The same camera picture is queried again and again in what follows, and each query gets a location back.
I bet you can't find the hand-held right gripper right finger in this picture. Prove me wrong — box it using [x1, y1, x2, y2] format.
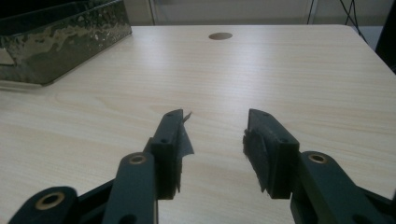
[242, 108, 301, 200]

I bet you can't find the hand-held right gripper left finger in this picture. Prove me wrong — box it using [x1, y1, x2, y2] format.
[143, 108, 195, 201]

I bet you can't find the brown round table grommet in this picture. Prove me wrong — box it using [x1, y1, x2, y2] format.
[207, 32, 233, 41]

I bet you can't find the clear plastic container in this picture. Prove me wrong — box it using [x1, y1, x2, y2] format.
[0, 0, 133, 87]

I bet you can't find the dark stand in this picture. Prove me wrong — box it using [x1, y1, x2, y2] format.
[375, 0, 396, 75]

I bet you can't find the black cable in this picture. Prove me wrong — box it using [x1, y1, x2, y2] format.
[339, 0, 368, 43]
[306, 0, 316, 25]

